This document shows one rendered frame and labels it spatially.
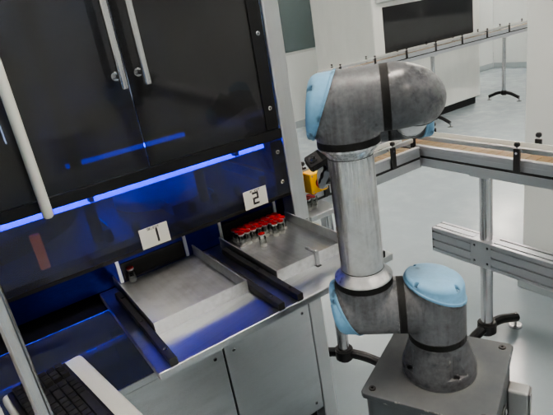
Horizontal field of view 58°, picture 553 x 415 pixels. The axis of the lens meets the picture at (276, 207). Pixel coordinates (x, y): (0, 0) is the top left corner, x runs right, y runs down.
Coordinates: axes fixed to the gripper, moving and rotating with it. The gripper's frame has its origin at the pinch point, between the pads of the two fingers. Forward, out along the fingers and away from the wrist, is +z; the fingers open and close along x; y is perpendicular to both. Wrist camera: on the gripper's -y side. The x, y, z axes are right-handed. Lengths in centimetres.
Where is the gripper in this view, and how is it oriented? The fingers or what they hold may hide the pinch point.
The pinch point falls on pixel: (319, 184)
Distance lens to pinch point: 154.0
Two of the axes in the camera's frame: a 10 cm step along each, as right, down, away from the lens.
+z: -2.2, 6.6, 7.2
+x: -4.1, -7.3, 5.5
